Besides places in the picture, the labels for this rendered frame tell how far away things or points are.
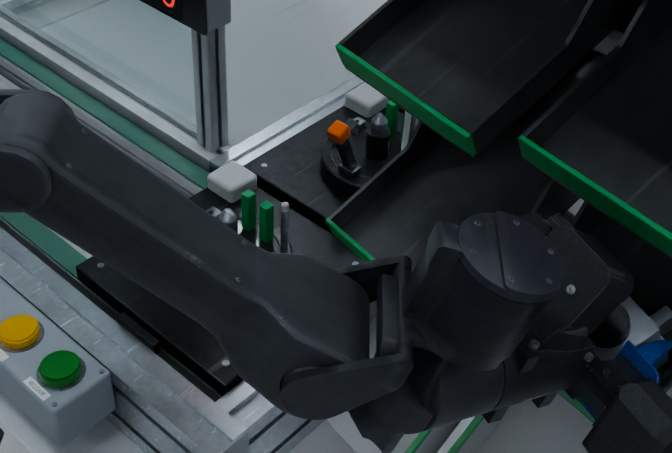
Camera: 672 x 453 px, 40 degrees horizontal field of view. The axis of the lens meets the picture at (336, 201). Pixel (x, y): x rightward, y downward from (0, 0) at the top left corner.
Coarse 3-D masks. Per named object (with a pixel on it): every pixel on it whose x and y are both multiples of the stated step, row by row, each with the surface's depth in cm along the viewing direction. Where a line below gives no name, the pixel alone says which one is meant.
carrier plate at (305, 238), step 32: (256, 192) 114; (320, 256) 106; (352, 256) 106; (96, 288) 102; (128, 288) 101; (160, 320) 97; (192, 320) 98; (192, 352) 94; (224, 352) 94; (224, 384) 91
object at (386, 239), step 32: (576, 64) 78; (544, 96) 78; (416, 128) 76; (512, 128) 77; (416, 160) 78; (448, 160) 77; (480, 160) 76; (512, 160) 75; (384, 192) 77; (416, 192) 76; (448, 192) 75; (480, 192) 74; (512, 192) 73; (544, 192) 68; (352, 224) 76; (384, 224) 75; (416, 224) 74; (384, 256) 74; (416, 256) 73
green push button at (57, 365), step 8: (56, 352) 93; (64, 352) 93; (72, 352) 93; (48, 360) 92; (56, 360) 92; (64, 360) 92; (72, 360) 92; (40, 368) 92; (48, 368) 92; (56, 368) 92; (64, 368) 92; (72, 368) 92; (80, 368) 92; (40, 376) 92; (48, 376) 91; (56, 376) 91; (64, 376) 91; (72, 376) 91; (48, 384) 91; (56, 384) 91; (64, 384) 91
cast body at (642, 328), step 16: (624, 304) 60; (608, 320) 59; (624, 320) 59; (640, 320) 60; (656, 320) 63; (592, 336) 59; (608, 336) 59; (624, 336) 59; (640, 336) 59; (656, 336) 59; (608, 352) 59; (656, 368) 63
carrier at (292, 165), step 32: (352, 96) 128; (384, 96) 128; (320, 128) 125; (384, 128) 115; (256, 160) 119; (288, 160) 119; (320, 160) 120; (384, 160) 117; (288, 192) 114; (320, 192) 115; (352, 192) 114; (320, 224) 112
